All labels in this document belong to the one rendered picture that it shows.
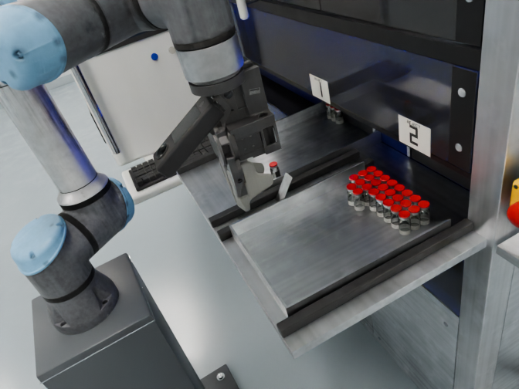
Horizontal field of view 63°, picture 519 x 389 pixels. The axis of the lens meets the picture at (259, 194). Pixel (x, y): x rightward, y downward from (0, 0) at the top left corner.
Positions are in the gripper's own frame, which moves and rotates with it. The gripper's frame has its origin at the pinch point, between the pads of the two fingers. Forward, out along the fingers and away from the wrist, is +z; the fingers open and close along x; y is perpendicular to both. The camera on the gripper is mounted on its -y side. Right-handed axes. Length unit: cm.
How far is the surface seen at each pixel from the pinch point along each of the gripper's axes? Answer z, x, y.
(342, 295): 19.2, -8.2, 10.3
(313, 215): 20.9, 14.8, 16.4
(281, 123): 19, 55, 27
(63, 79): 102, 536, -89
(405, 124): 5.6, 11.0, 37.0
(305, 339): 21.2, -11.0, 1.6
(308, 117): 21, 55, 35
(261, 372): 109, 44, -6
